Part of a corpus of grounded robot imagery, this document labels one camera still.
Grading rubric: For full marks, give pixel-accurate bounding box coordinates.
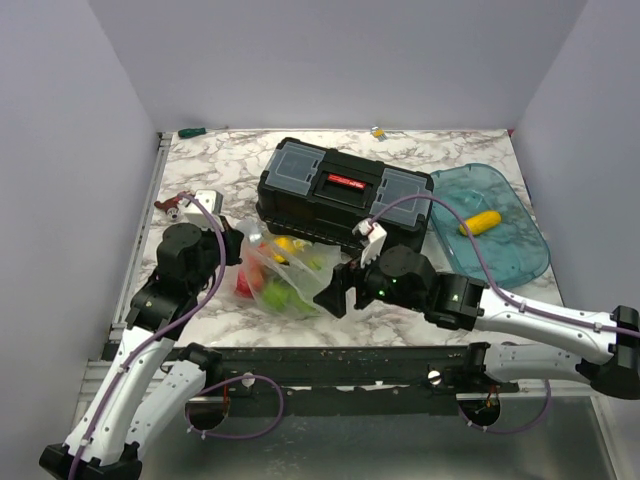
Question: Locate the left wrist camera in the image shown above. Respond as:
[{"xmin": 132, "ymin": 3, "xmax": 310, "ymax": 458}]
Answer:
[{"xmin": 178, "ymin": 189, "xmax": 223, "ymax": 229}]

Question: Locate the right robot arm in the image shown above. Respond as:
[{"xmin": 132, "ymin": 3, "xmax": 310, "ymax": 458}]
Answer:
[{"xmin": 313, "ymin": 245, "xmax": 639, "ymax": 400}]

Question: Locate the green fake fruit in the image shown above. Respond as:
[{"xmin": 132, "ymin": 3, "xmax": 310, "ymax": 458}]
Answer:
[{"xmin": 262, "ymin": 281, "xmax": 294, "ymax": 312}]

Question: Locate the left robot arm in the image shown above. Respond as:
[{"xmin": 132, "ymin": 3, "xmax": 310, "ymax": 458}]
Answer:
[{"xmin": 39, "ymin": 223, "xmax": 244, "ymax": 479}]

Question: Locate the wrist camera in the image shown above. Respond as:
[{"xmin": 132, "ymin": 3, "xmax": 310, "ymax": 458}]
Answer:
[
  {"xmin": 178, "ymin": 189, "xmax": 223, "ymax": 229},
  {"xmin": 352, "ymin": 219, "xmax": 387, "ymax": 268}
]

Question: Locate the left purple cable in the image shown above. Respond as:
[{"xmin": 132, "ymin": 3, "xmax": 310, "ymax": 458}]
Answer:
[{"xmin": 67, "ymin": 192, "xmax": 229, "ymax": 480}]

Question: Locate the black plastic toolbox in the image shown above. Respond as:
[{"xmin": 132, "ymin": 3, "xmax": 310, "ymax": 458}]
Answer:
[{"xmin": 256, "ymin": 137, "xmax": 434, "ymax": 256}]

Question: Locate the red fake fruit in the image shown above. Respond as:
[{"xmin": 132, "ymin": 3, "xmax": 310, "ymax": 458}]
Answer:
[{"xmin": 235, "ymin": 270, "xmax": 264, "ymax": 298}]

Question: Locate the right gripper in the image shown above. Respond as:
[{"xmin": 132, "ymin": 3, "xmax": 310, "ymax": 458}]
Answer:
[{"xmin": 313, "ymin": 242, "xmax": 425, "ymax": 317}]

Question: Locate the yellow fake fruit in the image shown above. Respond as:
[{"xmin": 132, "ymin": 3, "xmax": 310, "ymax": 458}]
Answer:
[{"xmin": 273, "ymin": 236, "xmax": 300, "ymax": 263}]

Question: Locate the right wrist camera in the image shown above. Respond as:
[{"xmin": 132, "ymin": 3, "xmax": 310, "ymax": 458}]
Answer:
[{"xmin": 352, "ymin": 219, "xmax": 387, "ymax": 268}]

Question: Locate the yellow fake corn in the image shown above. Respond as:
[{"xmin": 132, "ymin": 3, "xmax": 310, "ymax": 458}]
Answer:
[{"xmin": 458, "ymin": 210, "xmax": 502, "ymax": 236}]

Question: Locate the black metal base rail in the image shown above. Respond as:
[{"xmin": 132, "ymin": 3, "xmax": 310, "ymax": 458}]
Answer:
[{"xmin": 193, "ymin": 342, "xmax": 519, "ymax": 418}]

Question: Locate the small yellow blue brush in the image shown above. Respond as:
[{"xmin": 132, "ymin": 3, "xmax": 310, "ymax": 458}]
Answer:
[{"xmin": 371, "ymin": 126, "xmax": 387, "ymax": 141}]

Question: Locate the clear plastic bag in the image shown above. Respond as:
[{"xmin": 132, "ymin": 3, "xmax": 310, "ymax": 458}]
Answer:
[{"xmin": 234, "ymin": 219, "xmax": 346, "ymax": 318}]

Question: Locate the brown handled tool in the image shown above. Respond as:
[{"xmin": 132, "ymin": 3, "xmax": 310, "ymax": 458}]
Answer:
[{"xmin": 154, "ymin": 196, "xmax": 183, "ymax": 221}]

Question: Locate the green handled screwdriver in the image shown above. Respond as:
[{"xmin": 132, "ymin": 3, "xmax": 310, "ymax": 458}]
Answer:
[{"xmin": 177, "ymin": 126, "xmax": 227, "ymax": 139}]

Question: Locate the blue transparent tray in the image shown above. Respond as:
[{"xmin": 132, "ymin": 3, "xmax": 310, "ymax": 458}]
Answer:
[{"xmin": 431, "ymin": 163, "xmax": 550, "ymax": 289}]

